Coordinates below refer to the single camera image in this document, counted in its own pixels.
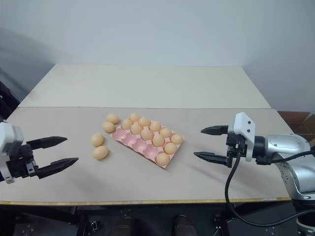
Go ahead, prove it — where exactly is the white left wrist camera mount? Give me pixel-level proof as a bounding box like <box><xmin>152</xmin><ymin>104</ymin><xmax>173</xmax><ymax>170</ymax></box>
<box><xmin>0</xmin><ymin>121</ymin><xmax>25</xmax><ymax>185</ymax></box>

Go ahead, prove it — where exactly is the black object beside table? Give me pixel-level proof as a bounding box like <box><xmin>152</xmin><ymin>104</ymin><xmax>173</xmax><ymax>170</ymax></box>
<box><xmin>0</xmin><ymin>70</ymin><xmax>21</xmax><ymax>121</ymax></box>

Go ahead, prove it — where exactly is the dark brown rounded shape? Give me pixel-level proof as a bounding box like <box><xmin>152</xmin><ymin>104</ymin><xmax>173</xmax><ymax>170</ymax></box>
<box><xmin>174</xmin><ymin>214</ymin><xmax>195</xmax><ymax>236</ymax></box>

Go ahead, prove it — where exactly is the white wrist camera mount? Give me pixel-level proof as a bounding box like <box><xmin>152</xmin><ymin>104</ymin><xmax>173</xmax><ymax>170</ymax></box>
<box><xmin>0</xmin><ymin>121</ymin><xmax>25</xmax><ymax>185</ymax></box>
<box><xmin>227</xmin><ymin>112</ymin><xmax>257</xmax><ymax>163</ymax></box>

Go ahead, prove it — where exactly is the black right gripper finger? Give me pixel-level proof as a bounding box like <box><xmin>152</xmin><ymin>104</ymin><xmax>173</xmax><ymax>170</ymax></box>
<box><xmin>193</xmin><ymin>151</ymin><xmax>232</xmax><ymax>169</ymax></box>
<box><xmin>200</xmin><ymin>125</ymin><xmax>230</xmax><ymax>136</ymax></box>

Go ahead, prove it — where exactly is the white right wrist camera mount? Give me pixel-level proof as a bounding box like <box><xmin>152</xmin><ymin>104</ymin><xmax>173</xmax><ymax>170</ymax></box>
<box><xmin>227</xmin><ymin>112</ymin><xmax>257</xmax><ymax>163</ymax></box>

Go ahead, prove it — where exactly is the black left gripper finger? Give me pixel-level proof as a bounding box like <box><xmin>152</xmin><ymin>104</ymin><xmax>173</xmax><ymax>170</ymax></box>
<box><xmin>36</xmin><ymin>157</ymin><xmax>80</xmax><ymax>180</ymax></box>
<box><xmin>25</xmin><ymin>136</ymin><xmax>68</xmax><ymax>151</ymax></box>

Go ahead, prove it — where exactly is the pink plastic egg tray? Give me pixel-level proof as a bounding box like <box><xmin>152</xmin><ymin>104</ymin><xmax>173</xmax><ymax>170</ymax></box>
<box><xmin>112</xmin><ymin>119</ymin><xmax>186</xmax><ymax>170</ymax></box>

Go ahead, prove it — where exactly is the white and black round housing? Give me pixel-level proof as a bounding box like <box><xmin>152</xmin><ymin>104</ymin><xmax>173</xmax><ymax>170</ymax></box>
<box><xmin>296</xmin><ymin>210</ymin><xmax>315</xmax><ymax>236</ymax></box>

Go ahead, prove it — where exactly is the brown cardboard box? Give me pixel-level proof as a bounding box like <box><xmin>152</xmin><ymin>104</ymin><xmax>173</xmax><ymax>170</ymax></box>
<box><xmin>277</xmin><ymin>111</ymin><xmax>315</xmax><ymax>141</ymax></box>

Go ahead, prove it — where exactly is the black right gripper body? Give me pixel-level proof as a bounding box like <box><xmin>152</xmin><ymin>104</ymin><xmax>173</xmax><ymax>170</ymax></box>
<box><xmin>225</xmin><ymin>133</ymin><xmax>248</xmax><ymax>169</ymax></box>

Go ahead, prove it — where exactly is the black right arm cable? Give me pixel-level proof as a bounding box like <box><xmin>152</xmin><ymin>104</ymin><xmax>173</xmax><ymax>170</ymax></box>
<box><xmin>224</xmin><ymin>147</ymin><xmax>315</xmax><ymax>226</ymax></box>

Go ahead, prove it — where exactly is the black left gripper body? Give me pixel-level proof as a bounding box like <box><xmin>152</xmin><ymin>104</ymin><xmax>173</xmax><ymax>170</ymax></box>
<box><xmin>6</xmin><ymin>144</ymin><xmax>40</xmax><ymax>180</ymax></box>

